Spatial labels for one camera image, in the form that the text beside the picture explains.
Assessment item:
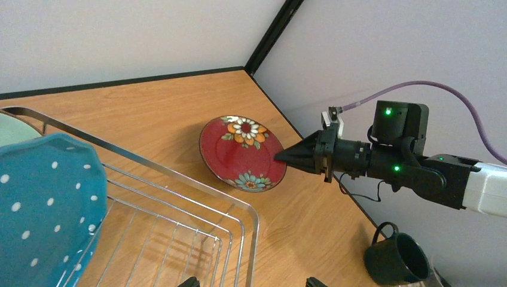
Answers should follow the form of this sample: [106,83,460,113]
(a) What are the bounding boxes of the black frame post right rear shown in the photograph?
[245,0,304,76]

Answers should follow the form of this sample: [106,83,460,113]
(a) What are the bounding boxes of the wire metal dish rack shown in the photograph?
[1,106,259,286]

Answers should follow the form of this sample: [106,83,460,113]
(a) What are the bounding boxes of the dark green cup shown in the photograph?
[364,222,430,286]

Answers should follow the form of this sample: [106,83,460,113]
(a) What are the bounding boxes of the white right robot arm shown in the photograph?
[275,101,506,217]

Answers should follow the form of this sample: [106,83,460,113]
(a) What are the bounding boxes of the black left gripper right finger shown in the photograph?
[305,277,328,287]

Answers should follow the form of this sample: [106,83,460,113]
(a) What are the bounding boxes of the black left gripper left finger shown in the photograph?
[178,276,200,287]

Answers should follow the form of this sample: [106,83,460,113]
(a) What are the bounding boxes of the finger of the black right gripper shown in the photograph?
[274,131,321,175]

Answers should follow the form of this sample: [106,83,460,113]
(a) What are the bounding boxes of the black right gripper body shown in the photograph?
[314,130,372,182]

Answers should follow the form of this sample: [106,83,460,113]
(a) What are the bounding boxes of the dark red plate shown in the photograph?
[198,115,286,193]

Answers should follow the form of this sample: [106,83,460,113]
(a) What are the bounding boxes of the thin black gripper wire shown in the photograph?
[338,172,387,203]

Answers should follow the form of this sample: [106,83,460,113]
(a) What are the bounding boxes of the blue polka dot plate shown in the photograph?
[1,133,107,286]

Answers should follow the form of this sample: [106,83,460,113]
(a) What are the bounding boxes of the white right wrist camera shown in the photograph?
[321,106,344,139]

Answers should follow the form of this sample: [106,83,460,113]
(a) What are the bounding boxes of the light green round plate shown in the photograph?
[1,110,43,146]

